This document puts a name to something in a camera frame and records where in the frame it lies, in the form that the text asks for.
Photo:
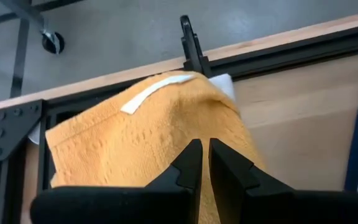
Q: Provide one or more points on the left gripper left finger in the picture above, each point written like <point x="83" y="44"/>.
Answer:
<point x="120" y="205"/>

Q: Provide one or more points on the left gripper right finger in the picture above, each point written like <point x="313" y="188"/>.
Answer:
<point x="259" y="205"/>

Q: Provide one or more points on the orange yellow towel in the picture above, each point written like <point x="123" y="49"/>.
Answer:
<point x="135" y="140"/>

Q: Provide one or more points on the grey metal wheeled cart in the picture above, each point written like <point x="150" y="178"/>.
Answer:
<point x="53" y="42"/>

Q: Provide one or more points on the black metal table frame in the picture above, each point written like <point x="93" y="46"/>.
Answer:
<point x="291" y="53"/>

